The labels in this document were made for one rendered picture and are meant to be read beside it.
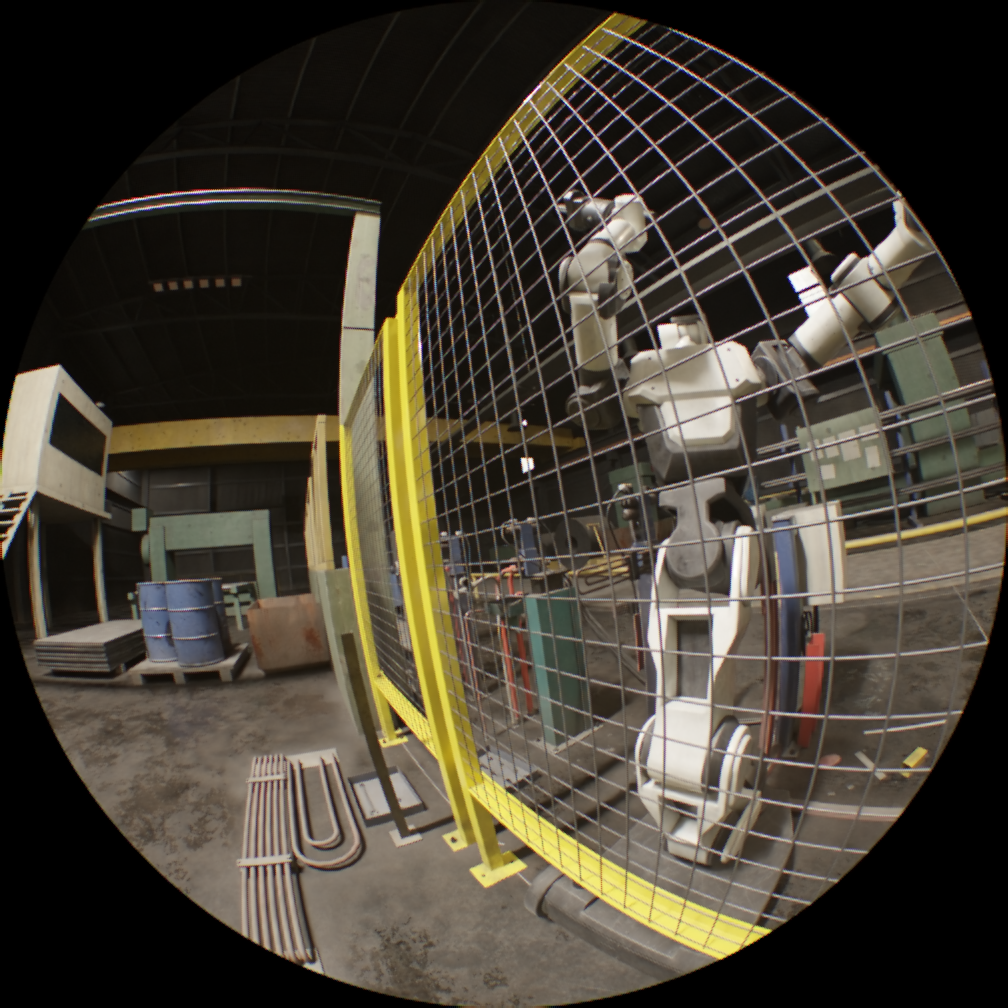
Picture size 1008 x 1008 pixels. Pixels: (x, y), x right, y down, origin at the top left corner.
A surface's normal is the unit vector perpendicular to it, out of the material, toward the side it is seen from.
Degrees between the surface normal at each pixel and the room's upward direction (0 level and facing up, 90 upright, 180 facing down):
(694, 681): 83
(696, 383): 72
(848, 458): 90
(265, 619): 90
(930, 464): 90
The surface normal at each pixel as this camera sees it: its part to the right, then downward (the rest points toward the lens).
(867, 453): -0.84, 0.06
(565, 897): -0.66, -0.66
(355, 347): 0.53, -0.18
